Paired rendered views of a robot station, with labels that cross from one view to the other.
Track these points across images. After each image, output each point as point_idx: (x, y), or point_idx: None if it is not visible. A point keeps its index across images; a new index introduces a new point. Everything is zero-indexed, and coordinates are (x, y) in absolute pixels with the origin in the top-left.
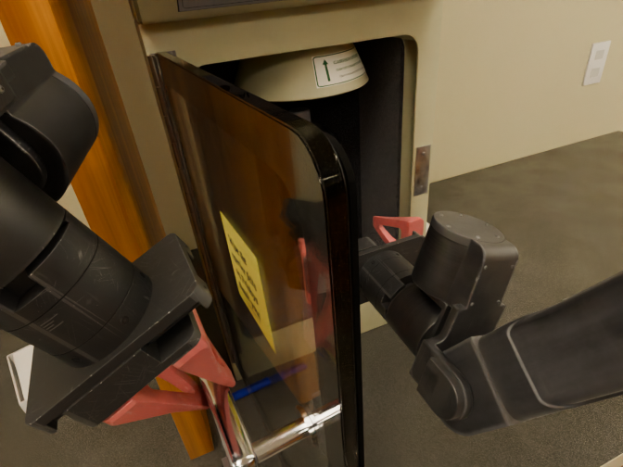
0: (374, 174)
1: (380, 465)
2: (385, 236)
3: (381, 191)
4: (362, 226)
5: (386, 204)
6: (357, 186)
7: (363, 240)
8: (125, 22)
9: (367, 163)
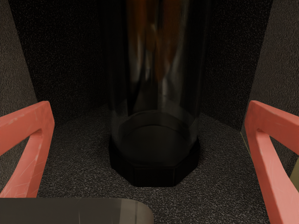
0: (290, 25)
1: None
2: (264, 169)
3: (294, 58)
4: (245, 111)
5: (296, 85)
6: (255, 48)
7: (93, 223)
8: None
9: (284, 4)
